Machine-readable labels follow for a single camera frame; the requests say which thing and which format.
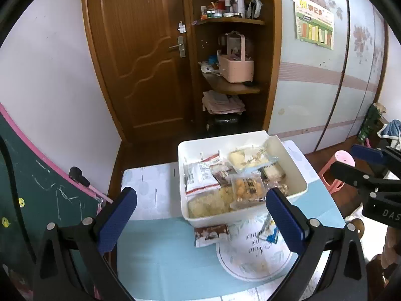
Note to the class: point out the red dark snack packet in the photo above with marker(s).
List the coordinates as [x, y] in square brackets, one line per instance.
[223, 171]

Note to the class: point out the green plastic bag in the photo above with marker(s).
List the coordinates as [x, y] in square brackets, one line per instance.
[370, 122]

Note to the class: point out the wooden corner shelf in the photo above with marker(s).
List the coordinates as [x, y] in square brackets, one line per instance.
[231, 87]

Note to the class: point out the clear yellow cake packet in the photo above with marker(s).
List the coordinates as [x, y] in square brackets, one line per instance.
[247, 158]

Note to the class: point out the black chalkboard knob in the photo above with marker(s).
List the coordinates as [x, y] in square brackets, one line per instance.
[78, 175]

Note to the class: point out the brown wooden door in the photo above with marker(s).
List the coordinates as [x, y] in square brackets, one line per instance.
[141, 53]

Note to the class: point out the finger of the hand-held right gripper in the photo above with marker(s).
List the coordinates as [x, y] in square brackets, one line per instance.
[366, 154]
[354, 175]

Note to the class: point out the green chalkboard pink frame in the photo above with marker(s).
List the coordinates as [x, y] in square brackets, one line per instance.
[37, 194]

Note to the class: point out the clear cookie packet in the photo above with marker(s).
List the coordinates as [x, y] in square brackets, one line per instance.
[247, 191]

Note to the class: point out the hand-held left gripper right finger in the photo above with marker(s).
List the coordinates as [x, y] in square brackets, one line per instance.
[285, 222]

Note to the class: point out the white snack packet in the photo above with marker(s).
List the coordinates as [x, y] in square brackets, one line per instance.
[199, 177]

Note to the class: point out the white door hook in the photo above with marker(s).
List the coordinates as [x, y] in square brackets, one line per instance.
[181, 27]

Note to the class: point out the blue white cloth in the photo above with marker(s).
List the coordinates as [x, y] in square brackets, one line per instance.
[391, 131]

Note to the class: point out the pile of small trinkets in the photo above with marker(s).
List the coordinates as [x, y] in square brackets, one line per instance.
[210, 65]

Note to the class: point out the mixed nut packet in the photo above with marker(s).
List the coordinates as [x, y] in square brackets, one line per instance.
[278, 188]

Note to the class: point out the blue snack packet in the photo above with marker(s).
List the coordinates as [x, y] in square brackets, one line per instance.
[271, 232]

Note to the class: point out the black box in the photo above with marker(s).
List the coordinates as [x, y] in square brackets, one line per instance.
[227, 121]

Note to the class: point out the folded pink cloths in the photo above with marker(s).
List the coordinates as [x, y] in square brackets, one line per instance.
[222, 103]

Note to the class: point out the brown snack packet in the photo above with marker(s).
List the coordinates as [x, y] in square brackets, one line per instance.
[211, 235]

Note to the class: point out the yellow flaky snack packet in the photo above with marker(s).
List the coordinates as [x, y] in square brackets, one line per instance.
[206, 203]

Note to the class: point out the row of cosmetic bottles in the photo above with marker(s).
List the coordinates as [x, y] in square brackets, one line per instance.
[231, 8]

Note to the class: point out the pale cake packet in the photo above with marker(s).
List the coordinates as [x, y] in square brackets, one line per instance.
[274, 172]

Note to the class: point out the wall poster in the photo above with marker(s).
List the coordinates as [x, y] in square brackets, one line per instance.
[313, 22]

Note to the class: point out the pink plastic stool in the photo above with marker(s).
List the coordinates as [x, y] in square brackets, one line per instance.
[340, 158]

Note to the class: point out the white plastic storage bin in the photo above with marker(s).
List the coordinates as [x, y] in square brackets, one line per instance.
[194, 145]

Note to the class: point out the yellow smiley sticker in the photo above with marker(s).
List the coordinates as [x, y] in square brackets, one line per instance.
[21, 202]
[4, 222]

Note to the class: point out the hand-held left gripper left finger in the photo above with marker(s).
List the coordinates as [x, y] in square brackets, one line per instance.
[117, 221]

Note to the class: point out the pale green sliding wardrobe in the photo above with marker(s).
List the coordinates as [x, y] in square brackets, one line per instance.
[307, 100]

